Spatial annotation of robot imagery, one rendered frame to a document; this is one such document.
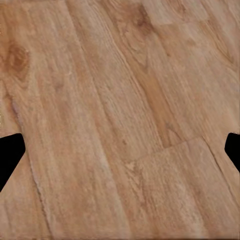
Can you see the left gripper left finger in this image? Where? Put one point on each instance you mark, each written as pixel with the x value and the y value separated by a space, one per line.
pixel 12 149

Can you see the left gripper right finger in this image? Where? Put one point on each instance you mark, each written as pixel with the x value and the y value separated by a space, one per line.
pixel 232 148

